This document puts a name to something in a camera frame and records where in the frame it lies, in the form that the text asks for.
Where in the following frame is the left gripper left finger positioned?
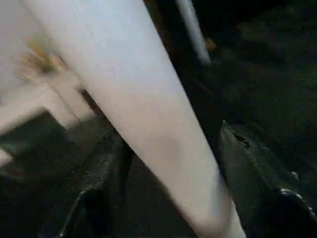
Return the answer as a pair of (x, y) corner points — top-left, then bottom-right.
(37, 133), (136, 238)

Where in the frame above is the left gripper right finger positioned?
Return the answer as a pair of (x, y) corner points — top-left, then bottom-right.
(219, 120), (317, 238)

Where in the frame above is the white plastic table top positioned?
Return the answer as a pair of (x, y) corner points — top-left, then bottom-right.
(0, 0), (101, 166)

